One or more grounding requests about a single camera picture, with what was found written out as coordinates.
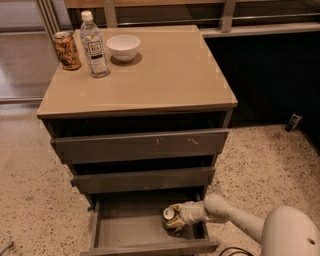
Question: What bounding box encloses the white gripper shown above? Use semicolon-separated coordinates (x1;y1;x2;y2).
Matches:
166;201;208;231

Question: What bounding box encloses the green soda can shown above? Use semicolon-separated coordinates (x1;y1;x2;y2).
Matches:
161;207;176;231

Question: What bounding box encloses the grey drawer cabinet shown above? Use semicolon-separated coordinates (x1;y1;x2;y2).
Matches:
35;25;238;214

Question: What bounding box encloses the gold brown drink can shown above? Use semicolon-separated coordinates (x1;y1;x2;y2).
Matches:
53;31;82;70

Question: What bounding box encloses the metal tool on floor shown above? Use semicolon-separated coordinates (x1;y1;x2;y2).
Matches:
0;241;14;256

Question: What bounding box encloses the small dark floor object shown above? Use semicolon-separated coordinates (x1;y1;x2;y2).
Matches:
285;114;302;132

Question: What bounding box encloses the clear plastic water bottle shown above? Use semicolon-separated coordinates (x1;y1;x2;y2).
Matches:
80;11;109;78

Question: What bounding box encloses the grey middle drawer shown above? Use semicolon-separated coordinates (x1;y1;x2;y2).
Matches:
72;167;215;194

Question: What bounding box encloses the grey open bottom drawer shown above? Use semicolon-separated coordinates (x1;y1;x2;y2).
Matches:
80;188;219;256

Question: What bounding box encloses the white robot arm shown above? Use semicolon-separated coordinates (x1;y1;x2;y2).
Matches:
162;194;320;256

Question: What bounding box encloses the metal railing frame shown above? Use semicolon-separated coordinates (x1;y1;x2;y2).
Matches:
31;0;320;38

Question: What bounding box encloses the black cable on floor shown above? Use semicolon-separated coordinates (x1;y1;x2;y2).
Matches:
218;246;255;256

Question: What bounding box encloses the grey top drawer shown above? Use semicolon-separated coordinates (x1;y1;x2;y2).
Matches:
51;129;228;164

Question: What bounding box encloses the white ceramic bowl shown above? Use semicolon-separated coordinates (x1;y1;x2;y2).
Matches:
106;35;141;62

